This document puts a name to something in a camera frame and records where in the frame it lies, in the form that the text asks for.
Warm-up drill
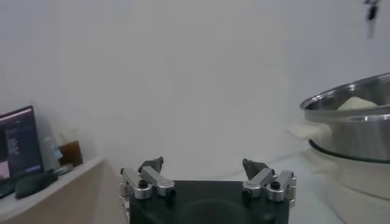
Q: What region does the small round grey object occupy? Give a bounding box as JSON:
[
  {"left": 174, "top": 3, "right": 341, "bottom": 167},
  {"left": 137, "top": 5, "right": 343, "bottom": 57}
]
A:
[{"left": 54, "top": 163, "right": 74, "bottom": 177}]

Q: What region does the white steamed baozi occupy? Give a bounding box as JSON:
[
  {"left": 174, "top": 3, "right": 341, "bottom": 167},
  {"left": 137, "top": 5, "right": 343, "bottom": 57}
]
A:
[{"left": 336, "top": 96, "right": 379, "bottom": 111}]

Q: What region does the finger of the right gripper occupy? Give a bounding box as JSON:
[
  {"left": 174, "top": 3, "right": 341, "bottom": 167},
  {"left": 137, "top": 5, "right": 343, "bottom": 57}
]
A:
[{"left": 363, "top": 0, "right": 381, "bottom": 40}]

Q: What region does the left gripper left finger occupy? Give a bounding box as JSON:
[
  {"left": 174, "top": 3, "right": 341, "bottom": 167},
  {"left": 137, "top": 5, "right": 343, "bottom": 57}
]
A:
[{"left": 118, "top": 156, "right": 177, "bottom": 201}]

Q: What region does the iced coffee plastic cup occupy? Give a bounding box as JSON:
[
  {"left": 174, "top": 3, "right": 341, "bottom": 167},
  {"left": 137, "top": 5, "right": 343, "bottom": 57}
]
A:
[{"left": 57, "top": 127, "right": 85, "bottom": 167}]

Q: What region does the perforated steel steamer basket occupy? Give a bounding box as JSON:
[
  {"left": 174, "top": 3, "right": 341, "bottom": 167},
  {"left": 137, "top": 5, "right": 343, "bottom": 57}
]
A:
[{"left": 286, "top": 72, "right": 390, "bottom": 164}]

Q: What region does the black pouch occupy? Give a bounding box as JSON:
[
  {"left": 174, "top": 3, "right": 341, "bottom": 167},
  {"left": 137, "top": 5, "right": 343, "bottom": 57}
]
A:
[{"left": 14, "top": 169, "right": 59, "bottom": 200}]

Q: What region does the laptop screen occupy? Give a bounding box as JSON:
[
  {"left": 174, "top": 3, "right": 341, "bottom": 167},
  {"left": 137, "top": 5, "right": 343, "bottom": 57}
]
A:
[{"left": 0, "top": 105, "right": 45, "bottom": 198}]

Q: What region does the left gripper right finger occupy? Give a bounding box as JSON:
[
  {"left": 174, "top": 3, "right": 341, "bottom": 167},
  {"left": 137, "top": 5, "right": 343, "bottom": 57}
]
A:
[{"left": 241, "top": 158, "right": 297, "bottom": 203}]

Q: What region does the white side table with cup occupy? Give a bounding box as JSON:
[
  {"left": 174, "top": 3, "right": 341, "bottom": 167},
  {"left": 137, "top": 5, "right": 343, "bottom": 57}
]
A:
[{"left": 0, "top": 156, "right": 129, "bottom": 224}]

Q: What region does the cream electric cooking pot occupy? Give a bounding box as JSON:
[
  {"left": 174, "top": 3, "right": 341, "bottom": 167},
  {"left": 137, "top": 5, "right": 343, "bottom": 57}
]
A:
[{"left": 300, "top": 145, "right": 390, "bottom": 224}]

